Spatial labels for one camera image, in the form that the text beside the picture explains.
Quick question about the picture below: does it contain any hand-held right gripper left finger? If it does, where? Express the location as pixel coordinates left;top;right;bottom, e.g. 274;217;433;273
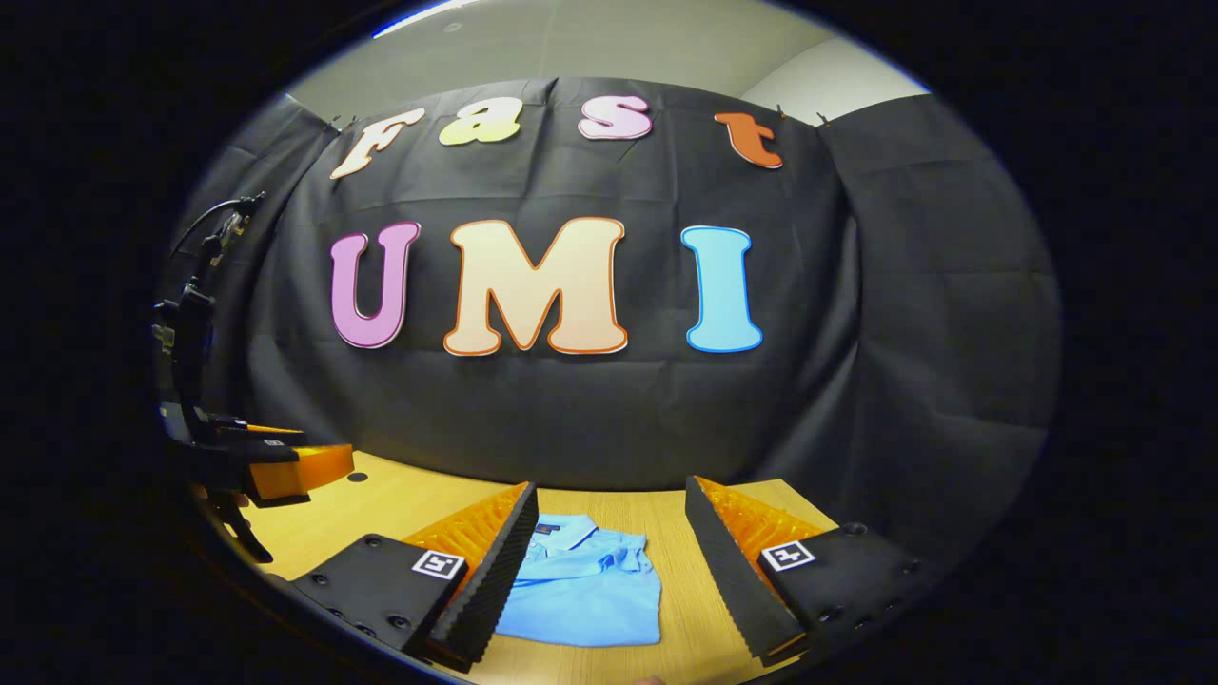
290;480;540;673

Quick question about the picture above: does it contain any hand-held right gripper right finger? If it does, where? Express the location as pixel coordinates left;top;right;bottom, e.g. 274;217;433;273
684;476;926;666

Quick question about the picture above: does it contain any light blue polo T-shirt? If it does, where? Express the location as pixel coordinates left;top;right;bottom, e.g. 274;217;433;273
494;514;664;649

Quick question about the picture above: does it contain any black backdrop cloth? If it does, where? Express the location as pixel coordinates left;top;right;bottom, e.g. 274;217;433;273
157;76;1065;572

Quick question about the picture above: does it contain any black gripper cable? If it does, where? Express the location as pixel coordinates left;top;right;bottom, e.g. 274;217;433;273
174;195;264;253

